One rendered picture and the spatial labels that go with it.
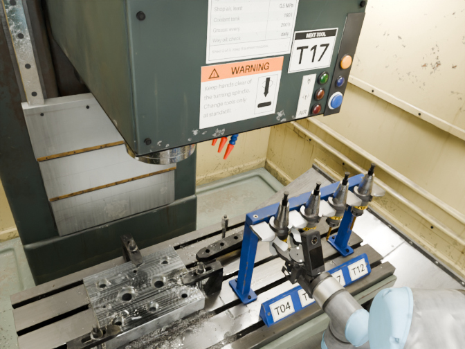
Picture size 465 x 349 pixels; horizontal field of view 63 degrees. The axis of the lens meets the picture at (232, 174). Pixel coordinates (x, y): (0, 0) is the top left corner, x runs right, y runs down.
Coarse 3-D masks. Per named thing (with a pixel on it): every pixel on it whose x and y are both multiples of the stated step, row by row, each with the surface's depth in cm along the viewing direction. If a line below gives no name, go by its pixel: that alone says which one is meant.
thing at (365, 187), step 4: (364, 176) 118; (368, 176) 116; (372, 176) 116; (364, 180) 118; (368, 180) 117; (372, 180) 117; (360, 184) 120; (364, 184) 118; (368, 184) 117; (372, 184) 118; (360, 188) 119; (364, 188) 118; (368, 188) 118; (360, 192) 120; (364, 192) 119; (368, 192) 119
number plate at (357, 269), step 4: (360, 260) 133; (364, 260) 134; (352, 264) 131; (356, 264) 132; (360, 264) 133; (364, 264) 134; (348, 268) 130; (352, 268) 131; (356, 268) 132; (360, 268) 133; (364, 268) 133; (352, 272) 131; (356, 272) 132; (360, 272) 132; (364, 272) 133; (352, 276) 131; (356, 276) 132; (360, 276) 132
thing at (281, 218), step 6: (282, 204) 101; (288, 204) 102; (282, 210) 102; (288, 210) 102; (276, 216) 104; (282, 216) 102; (288, 216) 103; (276, 222) 104; (282, 222) 103; (288, 222) 104
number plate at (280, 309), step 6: (282, 300) 117; (288, 300) 118; (270, 306) 115; (276, 306) 116; (282, 306) 117; (288, 306) 118; (276, 312) 116; (282, 312) 117; (288, 312) 118; (276, 318) 116
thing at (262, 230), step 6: (258, 222) 106; (264, 222) 106; (252, 228) 104; (258, 228) 104; (264, 228) 105; (270, 228) 105; (258, 234) 102; (264, 234) 103; (270, 234) 103; (276, 234) 103; (264, 240) 101; (270, 240) 101
